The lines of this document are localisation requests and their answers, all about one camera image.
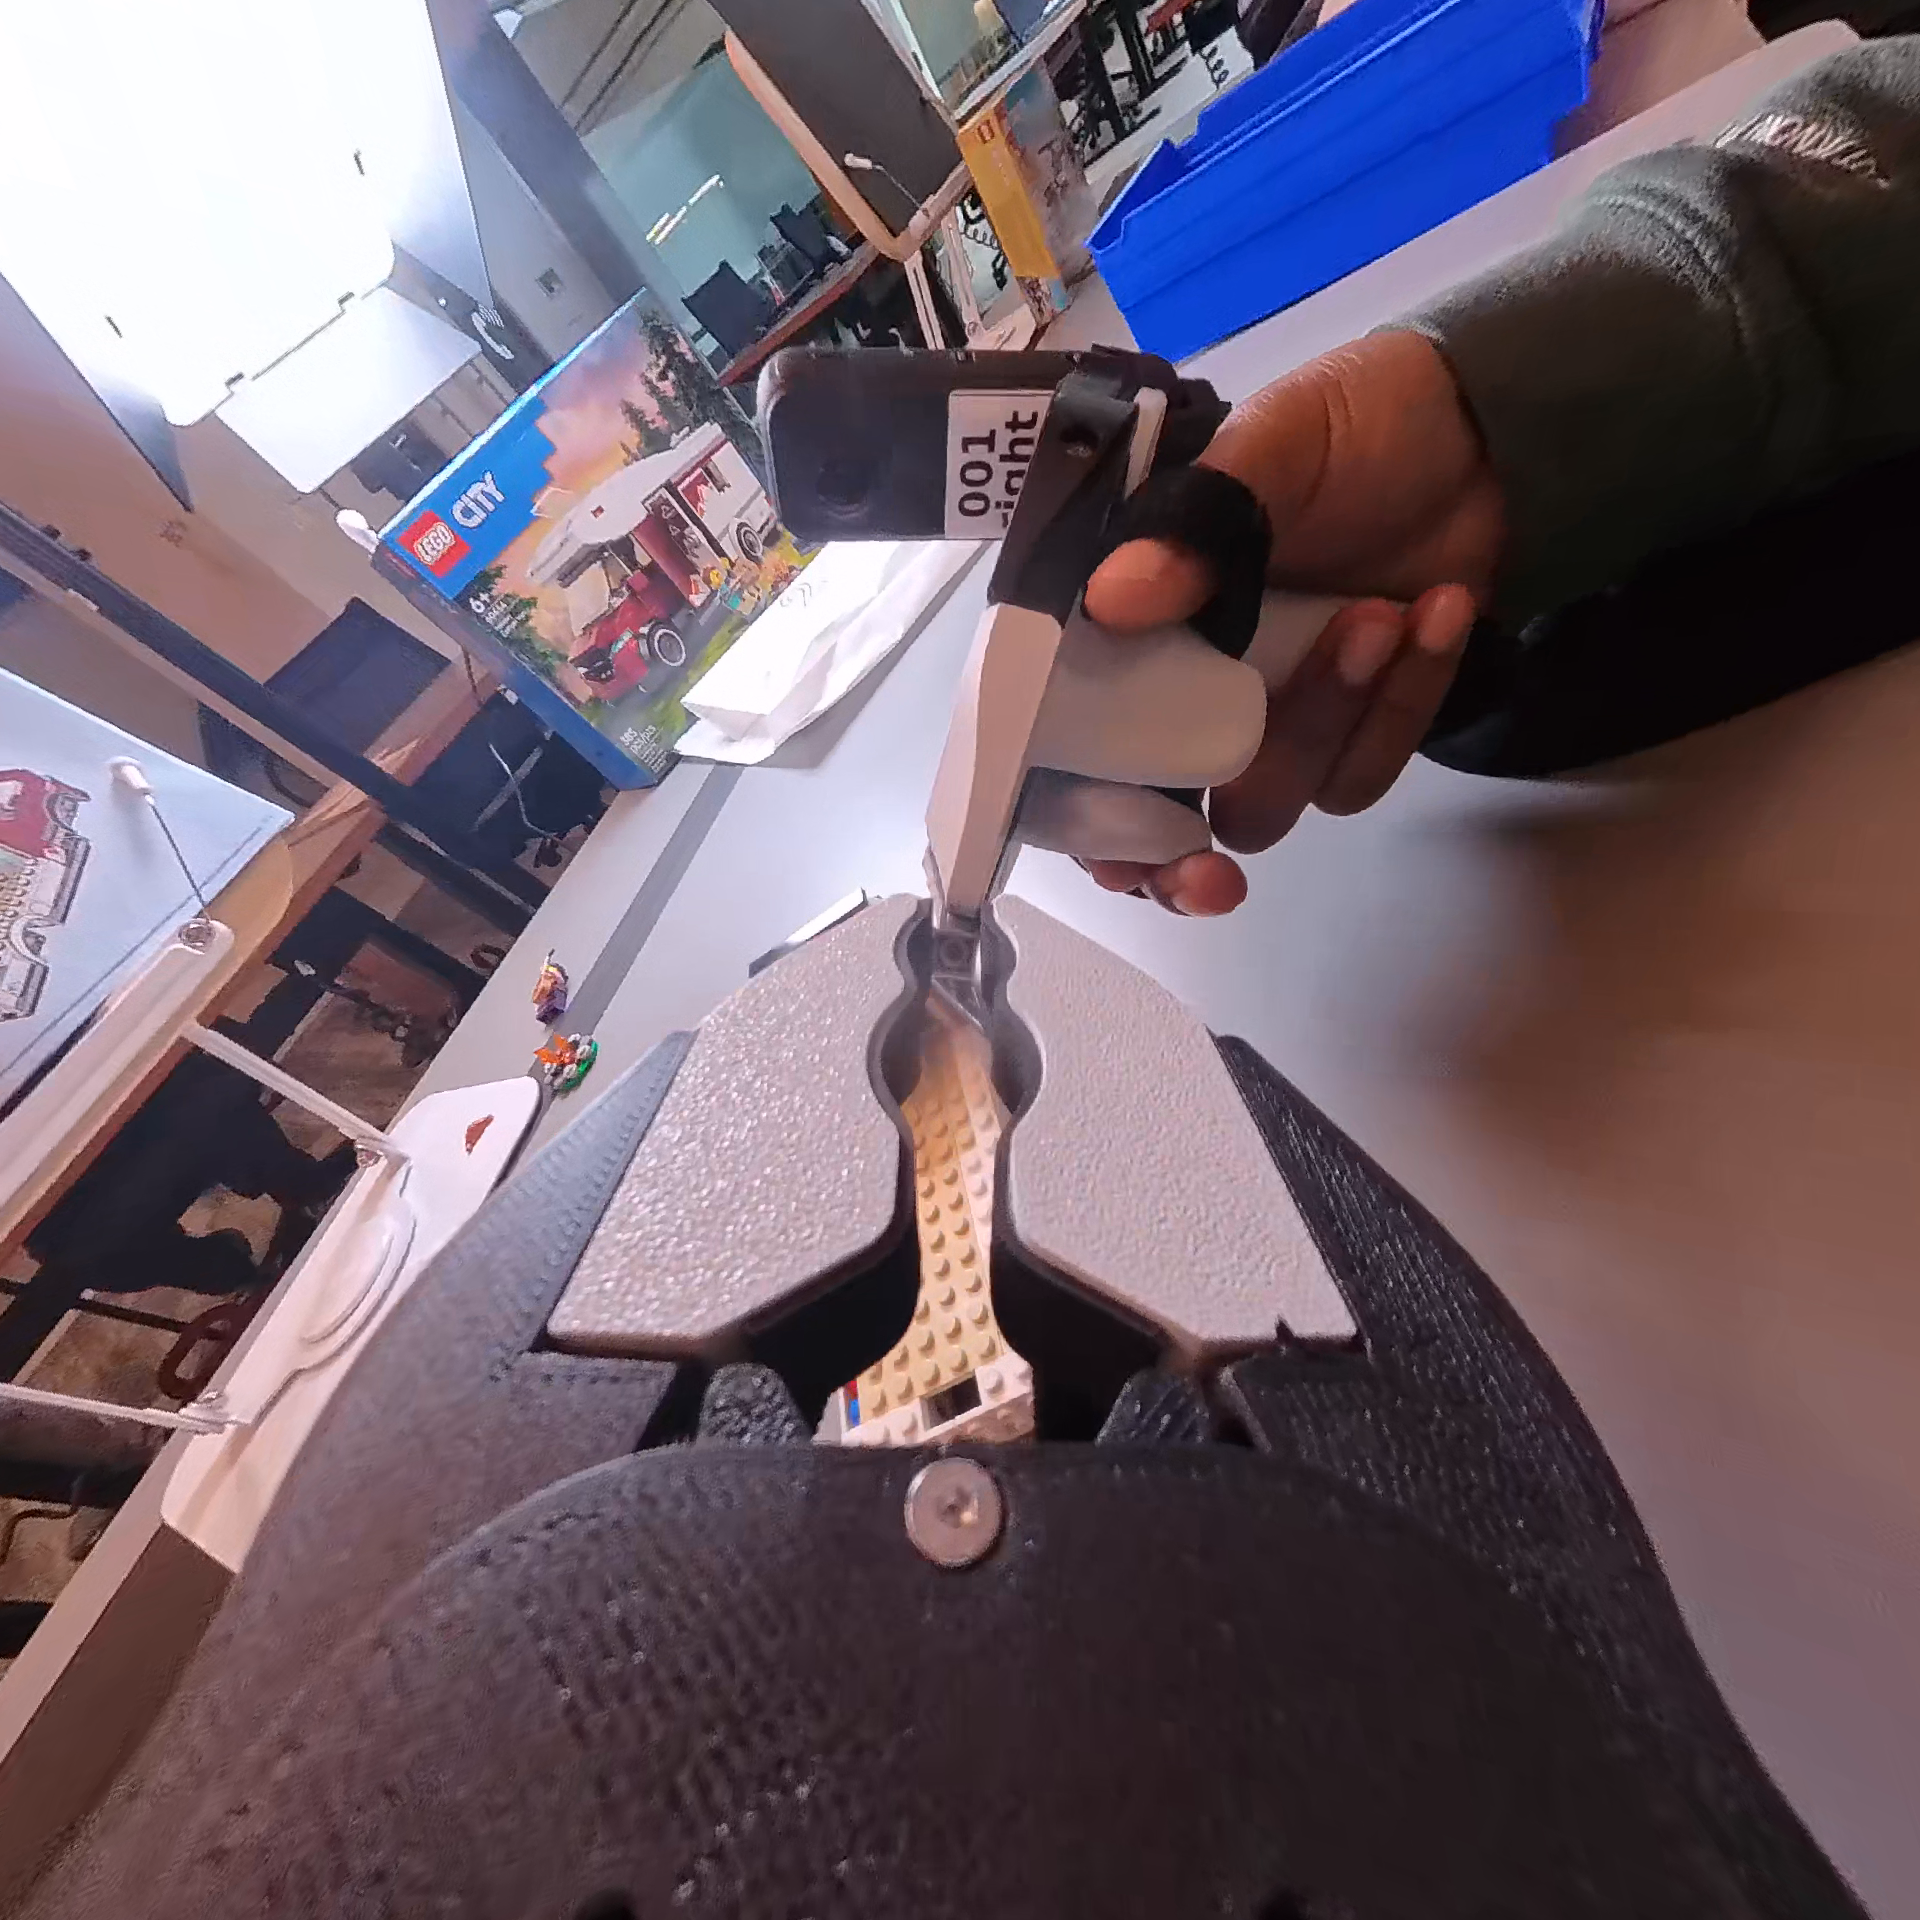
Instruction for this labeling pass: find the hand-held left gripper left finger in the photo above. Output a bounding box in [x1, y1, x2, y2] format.
[545, 893, 924, 1440]

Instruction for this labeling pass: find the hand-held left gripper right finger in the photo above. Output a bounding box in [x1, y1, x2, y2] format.
[987, 893, 1357, 1440]

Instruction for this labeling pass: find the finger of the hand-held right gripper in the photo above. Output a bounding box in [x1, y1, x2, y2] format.
[922, 597, 1073, 925]

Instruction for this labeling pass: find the tan white red brick vehicle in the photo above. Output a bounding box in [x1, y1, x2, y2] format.
[747, 888, 1051, 1451]

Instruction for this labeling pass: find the grey desk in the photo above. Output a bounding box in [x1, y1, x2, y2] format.
[0, 23, 1920, 1920]

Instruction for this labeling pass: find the wooden side desk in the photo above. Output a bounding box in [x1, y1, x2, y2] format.
[0, 496, 502, 1262]

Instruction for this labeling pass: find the person's right hand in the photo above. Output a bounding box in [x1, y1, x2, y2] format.
[1082, 324, 1511, 921]

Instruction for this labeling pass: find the white paper bag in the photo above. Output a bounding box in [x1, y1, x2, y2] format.
[674, 537, 992, 763]

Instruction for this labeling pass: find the yellow cardboard box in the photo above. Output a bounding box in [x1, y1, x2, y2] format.
[955, 68, 1097, 321]

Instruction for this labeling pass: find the blue brick set box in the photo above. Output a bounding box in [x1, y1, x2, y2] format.
[373, 285, 820, 789]

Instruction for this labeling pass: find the black partition panel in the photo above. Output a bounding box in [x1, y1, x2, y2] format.
[706, 0, 976, 243]

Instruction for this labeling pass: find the white booklet stand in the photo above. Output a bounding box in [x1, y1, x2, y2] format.
[0, 758, 545, 1578]

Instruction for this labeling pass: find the black office chair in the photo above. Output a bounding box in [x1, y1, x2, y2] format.
[272, 597, 610, 900]

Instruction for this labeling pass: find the blue plastic storage bin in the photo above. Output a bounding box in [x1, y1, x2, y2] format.
[1085, 0, 1607, 367]

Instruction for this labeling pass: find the brick instruction booklet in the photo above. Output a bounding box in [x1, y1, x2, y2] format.
[0, 667, 296, 1103]

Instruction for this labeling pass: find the bright studio light panel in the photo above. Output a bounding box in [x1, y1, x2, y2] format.
[0, 0, 502, 496]

